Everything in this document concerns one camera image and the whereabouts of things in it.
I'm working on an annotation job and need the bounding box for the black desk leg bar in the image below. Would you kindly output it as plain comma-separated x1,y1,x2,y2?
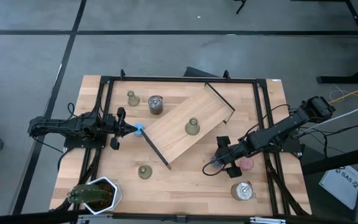
301,144,358,175

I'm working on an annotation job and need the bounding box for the black flat panel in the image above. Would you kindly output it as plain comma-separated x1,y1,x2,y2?
183,66,225,78

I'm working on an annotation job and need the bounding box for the white hexagonal plant pot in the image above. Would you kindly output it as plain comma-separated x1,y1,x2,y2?
82,175,123,216

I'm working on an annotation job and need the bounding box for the dark bronze candle tin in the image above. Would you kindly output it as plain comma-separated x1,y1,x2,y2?
147,95,164,116

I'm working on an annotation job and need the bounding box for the green ribbed glass candle holder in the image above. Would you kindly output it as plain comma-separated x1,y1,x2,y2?
127,90,140,108
185,116,201,136
137,164,154,180

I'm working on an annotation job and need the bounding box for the silver candle tin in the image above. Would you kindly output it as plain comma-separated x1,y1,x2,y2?
230,181,254,202

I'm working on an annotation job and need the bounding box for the black aluminium table frame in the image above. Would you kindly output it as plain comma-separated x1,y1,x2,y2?
59,68,310,217

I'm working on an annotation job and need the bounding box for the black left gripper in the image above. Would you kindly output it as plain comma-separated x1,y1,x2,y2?
106,107,138,151

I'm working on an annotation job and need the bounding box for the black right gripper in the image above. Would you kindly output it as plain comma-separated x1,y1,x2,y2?
216,136,250,179

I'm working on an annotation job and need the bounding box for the black desk frame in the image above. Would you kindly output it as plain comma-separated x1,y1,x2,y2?
290,0,358,85

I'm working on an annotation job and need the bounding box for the blue red patterned round tin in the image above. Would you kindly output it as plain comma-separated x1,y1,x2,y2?
209,155,223,170

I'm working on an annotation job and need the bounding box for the white printed cardboard box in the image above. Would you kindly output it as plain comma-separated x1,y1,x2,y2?
318,165,358,210

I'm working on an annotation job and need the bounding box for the yellow power cable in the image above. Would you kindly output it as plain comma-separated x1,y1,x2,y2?
328,80,358,105

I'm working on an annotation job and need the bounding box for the silver metal bracket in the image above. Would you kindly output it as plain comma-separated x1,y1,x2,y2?
249,217,287,224

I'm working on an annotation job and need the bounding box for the pink patterned round tin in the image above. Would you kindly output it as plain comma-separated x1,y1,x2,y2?
240,157,255,171

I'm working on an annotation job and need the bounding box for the black tripod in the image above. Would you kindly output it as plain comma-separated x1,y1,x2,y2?
234,0,248,15

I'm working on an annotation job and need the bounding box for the green cactus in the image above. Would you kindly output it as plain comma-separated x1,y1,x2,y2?
67,183,114,205

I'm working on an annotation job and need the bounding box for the wooden shelf riser black frame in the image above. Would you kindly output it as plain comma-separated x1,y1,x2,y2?
139,82,236,170

